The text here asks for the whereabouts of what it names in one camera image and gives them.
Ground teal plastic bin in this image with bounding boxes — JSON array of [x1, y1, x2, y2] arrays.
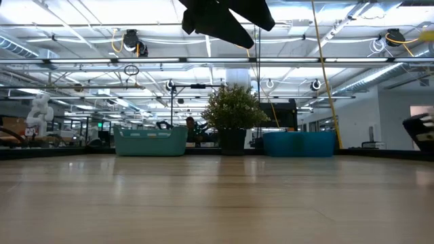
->
[[113, 125, 189, 157]]

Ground blue plastic bin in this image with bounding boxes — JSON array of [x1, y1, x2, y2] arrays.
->
[[262, 131, 337, 159]]

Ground black background gantry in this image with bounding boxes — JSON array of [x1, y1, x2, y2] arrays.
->
[[169, 83, 221, 128]]

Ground small potted green plant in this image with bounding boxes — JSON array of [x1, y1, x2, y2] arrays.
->
[[202, 83, 271, 157]]

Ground person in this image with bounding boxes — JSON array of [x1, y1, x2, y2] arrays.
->
[[185, 116, 210, 143]]

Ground white desktop device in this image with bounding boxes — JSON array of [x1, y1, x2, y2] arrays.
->
[[361, 122, 387, 150]]

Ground yellow gripper tag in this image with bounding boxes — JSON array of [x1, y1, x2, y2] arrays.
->
[[418, 29, 434, 43]]

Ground white humanoid robot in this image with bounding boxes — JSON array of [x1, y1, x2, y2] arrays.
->
[[26, 93, 55, 138]]

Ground black office chair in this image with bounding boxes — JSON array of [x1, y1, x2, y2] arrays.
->
[[402, 113, 434, 153]]

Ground brown cardboard box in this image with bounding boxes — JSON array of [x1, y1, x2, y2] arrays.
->
[[0, 117, 28, 136]]

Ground black coiled cable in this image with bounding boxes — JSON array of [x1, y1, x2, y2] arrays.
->
[[252, 25, 262, 102]]

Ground black hanging cable loop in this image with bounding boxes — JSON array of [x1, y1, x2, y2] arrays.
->
[[123, 64, 140, 77]]

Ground yellow hanging cable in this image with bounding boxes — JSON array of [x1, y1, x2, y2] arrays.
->
[[310, 0, 343, 150]]

